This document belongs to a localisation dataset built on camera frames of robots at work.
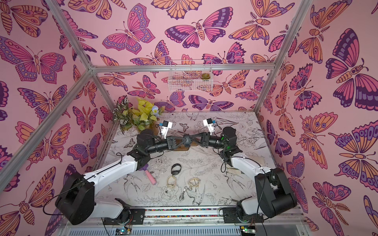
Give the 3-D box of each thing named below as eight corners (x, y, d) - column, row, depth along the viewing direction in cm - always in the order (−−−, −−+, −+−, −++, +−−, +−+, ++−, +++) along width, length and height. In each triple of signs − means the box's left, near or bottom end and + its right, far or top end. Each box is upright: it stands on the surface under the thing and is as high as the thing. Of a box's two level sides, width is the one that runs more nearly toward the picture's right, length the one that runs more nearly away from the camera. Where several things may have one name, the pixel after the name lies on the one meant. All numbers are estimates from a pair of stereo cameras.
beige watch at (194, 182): (188, 187, 85) (188, 185, 84) (188, 178, 88) (188, 177, 87) (200, 187, 85) (200, 185, 83) (199, 178, 88) (199, 177, 87)
